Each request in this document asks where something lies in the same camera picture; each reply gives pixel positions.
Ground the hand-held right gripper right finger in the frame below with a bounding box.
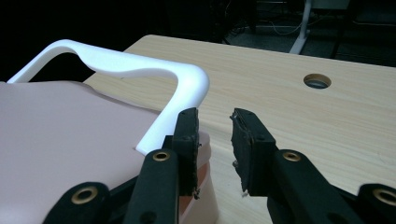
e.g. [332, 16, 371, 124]
[229, 107, 365, 224]

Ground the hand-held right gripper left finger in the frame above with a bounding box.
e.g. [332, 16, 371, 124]
[122, 106, 201, 224]

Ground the pink medicine box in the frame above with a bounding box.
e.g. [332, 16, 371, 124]
[0, 38, 219, 224]

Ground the white desk leg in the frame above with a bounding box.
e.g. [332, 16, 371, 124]
[289, 0, 313, 56]

